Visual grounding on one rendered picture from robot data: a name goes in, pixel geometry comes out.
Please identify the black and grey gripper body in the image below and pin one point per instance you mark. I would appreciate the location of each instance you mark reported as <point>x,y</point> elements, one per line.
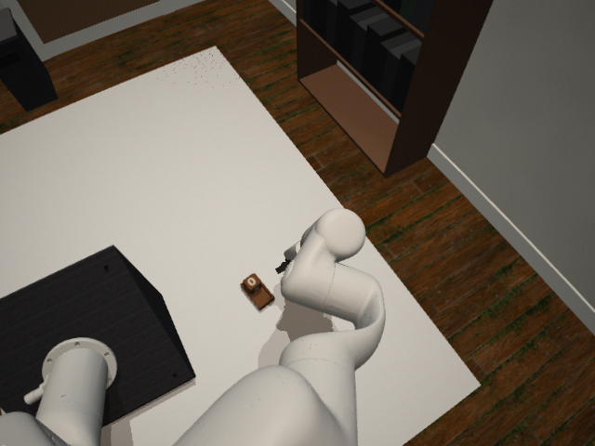
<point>292,251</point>

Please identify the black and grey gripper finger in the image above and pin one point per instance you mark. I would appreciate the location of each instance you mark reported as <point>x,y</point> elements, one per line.
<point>283,266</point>

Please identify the brown digit cube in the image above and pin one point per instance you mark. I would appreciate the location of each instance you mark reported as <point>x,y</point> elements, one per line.
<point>252,283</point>

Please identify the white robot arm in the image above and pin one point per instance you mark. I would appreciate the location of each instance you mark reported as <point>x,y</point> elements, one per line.
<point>273,405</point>

